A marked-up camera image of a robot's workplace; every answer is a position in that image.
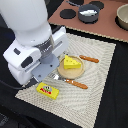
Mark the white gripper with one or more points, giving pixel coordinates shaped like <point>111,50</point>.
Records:
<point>25,62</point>

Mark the yellow butter box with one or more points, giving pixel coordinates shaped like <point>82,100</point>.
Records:
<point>47,90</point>

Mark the yellow cheese wedge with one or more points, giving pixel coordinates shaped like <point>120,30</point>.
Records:
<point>70,63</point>

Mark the small grey pot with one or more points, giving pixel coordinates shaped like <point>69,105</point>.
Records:
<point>88,19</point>

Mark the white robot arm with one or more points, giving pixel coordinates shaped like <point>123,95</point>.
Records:
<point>28,20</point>

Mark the round wooden plate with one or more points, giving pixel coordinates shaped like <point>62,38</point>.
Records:
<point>71,73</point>

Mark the beige woven placemat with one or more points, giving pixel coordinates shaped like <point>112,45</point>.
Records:
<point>79,106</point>

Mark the black stove burner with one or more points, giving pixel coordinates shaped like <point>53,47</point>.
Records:
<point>99,4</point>
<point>67,14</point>

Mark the pink toy stove board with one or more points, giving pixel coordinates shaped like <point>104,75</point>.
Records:
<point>105,26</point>

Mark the beige bowl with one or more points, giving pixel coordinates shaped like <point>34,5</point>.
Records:
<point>122,14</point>

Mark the wooden handled fork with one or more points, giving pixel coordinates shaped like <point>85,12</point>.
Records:
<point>57,77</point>

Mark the wooden handled knife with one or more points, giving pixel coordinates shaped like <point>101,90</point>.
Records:
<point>89,58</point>

